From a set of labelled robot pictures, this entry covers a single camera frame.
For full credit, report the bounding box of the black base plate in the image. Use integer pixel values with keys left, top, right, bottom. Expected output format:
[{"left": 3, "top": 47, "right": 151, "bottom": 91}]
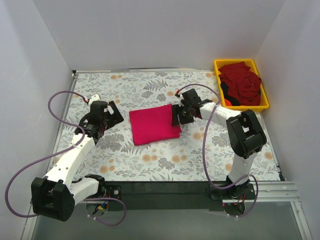
[
  {"left": 85, "top": 184, "right": 123, "bottom": 200},
  {"left": 206, "top": 183, "right": 256, "bottom": 201}
]

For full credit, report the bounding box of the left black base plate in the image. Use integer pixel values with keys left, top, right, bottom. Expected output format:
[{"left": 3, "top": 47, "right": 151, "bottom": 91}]
[{"left": 85, "top": 184, "right": 123, "bottom": 200}]

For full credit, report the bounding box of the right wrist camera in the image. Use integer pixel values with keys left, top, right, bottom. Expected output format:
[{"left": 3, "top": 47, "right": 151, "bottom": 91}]
[{"left": 175, "top": 89, "right": 184, "bottom": 100}]

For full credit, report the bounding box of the black and orange garment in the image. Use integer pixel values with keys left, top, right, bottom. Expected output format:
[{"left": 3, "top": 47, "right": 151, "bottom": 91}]
[{"left": 219, "top": 82, "right": 262, "bottom": 107}]

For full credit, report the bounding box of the floral patterned table mat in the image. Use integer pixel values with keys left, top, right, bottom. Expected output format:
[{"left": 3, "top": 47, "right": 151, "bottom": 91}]
[{"left": 49, "top": 70, "right": 280, "bottom": 183}]

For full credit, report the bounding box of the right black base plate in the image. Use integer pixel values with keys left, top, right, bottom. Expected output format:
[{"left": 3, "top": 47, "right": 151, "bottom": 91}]
[{"left": 206, "top": 183, "right": 256, "bottom": 201}]

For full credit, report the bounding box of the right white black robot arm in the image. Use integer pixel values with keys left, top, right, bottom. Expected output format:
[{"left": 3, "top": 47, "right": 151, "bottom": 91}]
[{"left": 171, "top": 88, "right": 267, "bottom": 199}]

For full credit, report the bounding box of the dark red t-shirt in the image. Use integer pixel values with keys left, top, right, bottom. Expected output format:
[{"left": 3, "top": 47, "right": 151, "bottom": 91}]
[{"left": 218, "top": 62, "right": 262, "bottom": 90}]

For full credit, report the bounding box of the magenta pink t-shirt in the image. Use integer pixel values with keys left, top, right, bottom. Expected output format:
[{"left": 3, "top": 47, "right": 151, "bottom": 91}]
[{"left": 129, "top": 104, "right": 182, "bottom": 146}]

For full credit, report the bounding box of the aluminium frame rail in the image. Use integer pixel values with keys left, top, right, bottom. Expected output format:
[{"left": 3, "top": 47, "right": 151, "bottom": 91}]
[{"left": 22, "top": 181, "right": 312, "bottom": 240}]

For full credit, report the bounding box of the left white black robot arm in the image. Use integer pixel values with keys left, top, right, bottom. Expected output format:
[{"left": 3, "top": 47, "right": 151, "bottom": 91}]
[{"left": 31, "top": 100, "right": 124, "bottom": 222}]

